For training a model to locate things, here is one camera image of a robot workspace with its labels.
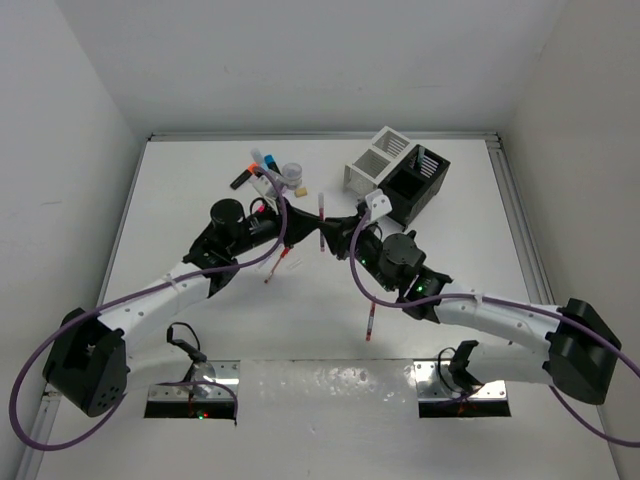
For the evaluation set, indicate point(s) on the red gel pen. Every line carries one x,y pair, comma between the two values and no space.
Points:
321,213
370,322

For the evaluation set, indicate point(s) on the clear pen cap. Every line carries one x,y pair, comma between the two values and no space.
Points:
294,264

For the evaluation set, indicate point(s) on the round translucent tape dispenser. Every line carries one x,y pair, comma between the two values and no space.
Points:
292,174

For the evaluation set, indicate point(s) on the red slim pen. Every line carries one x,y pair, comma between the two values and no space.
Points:
281,256

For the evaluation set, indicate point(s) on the small tan eraser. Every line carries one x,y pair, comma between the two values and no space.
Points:
300,191

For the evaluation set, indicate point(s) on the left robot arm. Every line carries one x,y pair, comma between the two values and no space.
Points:
89,362

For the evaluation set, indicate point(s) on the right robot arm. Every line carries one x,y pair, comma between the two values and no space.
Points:
569,348

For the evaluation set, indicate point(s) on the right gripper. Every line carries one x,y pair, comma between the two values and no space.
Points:
338,232

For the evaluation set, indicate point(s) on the pink cap black highlighter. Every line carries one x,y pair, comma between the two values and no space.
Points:
257,205

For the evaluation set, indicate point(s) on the black slotted container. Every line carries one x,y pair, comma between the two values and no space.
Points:
409,190

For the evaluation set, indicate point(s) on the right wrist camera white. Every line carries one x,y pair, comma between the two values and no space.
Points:
378,205

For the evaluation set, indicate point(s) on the orange cap black highlighter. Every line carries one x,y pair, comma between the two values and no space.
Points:
243,177

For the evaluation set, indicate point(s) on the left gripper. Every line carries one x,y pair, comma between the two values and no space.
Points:
298,223

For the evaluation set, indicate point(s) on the light blue highlighter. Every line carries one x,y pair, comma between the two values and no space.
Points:
257,156

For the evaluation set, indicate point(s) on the white slotted container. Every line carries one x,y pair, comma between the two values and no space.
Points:
385,151

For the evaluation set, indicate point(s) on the blue cap black highlighter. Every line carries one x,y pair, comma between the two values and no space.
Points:
271,163

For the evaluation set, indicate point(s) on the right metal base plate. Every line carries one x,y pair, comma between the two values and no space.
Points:
435,384

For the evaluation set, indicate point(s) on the metal base plate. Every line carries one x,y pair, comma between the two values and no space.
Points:
215,382
435,384

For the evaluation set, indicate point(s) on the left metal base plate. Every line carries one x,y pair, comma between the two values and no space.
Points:
215,382

